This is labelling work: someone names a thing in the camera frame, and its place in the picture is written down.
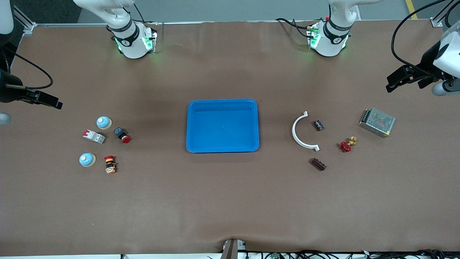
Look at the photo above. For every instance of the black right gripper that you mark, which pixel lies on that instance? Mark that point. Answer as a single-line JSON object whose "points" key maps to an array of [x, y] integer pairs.
{"points": [[8, 90]]}

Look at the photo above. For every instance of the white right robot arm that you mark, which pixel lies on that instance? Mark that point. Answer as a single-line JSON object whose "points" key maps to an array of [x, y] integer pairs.
{"points": [[133, 43]]}

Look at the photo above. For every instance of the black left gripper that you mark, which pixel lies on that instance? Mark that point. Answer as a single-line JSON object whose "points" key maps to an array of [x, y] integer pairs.
{"points": [[427, 60]]}

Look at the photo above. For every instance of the red push button black body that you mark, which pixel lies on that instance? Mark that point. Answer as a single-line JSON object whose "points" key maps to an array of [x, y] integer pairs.
{"points": [[125, 139]]}

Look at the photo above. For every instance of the brown table mat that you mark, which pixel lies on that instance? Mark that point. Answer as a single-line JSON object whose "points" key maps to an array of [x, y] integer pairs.
{"points": [[230, 198]]}

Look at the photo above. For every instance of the red orange emergency stop button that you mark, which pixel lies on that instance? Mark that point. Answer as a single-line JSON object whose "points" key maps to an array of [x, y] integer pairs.
{"points": [[110, 165]]}

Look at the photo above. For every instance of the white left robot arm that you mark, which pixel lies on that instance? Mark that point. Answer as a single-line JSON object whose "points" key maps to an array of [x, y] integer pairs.
{"points": [[329, 39]]}

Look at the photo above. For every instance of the aluminium frame profile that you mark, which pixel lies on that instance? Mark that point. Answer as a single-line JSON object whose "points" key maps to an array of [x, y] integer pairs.
{"points": [[30, 28], [437, 23]]}

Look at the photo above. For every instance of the metal mesh power supply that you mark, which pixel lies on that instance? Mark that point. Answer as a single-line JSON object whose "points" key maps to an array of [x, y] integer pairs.
{"points": [[377, 122]]}

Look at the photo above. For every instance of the blue desk bell cream base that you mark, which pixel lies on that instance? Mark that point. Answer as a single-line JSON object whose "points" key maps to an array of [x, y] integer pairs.
{"points": [[103, 123], [87, 160]]}

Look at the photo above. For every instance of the green terminal connector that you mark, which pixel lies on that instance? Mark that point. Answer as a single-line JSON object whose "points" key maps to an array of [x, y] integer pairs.
{"points": [[275, 255]]}

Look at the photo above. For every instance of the small dark terminal block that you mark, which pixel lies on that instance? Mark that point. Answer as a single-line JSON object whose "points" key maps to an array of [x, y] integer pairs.
{"points": [[319, 125]]}

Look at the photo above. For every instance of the red and grey circuit breaker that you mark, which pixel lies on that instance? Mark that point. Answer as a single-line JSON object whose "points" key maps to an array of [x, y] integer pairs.
{"points": [[95, 137]]}

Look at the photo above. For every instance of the dark brown terminal block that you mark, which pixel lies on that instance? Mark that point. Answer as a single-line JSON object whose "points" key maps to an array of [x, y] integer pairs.
{"points": [[318, 164]]}

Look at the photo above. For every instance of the blue plastic tray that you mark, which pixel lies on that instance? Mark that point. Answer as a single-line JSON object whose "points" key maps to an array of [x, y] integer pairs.
{"points": [[222, 126]]}

